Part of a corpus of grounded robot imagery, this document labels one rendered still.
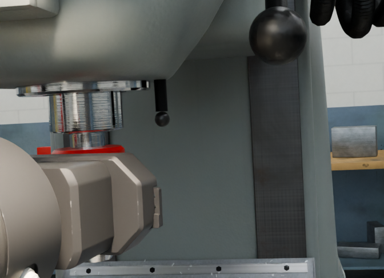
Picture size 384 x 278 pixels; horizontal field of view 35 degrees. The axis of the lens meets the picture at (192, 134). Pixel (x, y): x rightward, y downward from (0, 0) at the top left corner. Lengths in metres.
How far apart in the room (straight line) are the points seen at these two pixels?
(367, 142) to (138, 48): 3.78
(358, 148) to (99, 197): 3.80
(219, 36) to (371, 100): 4.16
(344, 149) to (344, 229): 0.82
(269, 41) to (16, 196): 0.14
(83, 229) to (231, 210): 0.47
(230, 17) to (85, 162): 0.20
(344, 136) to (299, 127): 3.34
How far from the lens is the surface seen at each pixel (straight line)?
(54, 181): 0.31
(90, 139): 0.39
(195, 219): 0.78
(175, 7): 0.33
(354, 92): 4.62
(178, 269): 0.78
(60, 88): 0.36
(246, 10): 0.49
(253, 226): 0.77
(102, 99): 0.38
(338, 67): 4.61
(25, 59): 0.33
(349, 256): 4.17
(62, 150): 0.39
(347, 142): 4.09
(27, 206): 0.27
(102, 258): 0.40
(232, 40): 0.50
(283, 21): 0.31
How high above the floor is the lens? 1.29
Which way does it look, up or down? 3 degrees down
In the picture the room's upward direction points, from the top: 3 degrees counter-clockwise
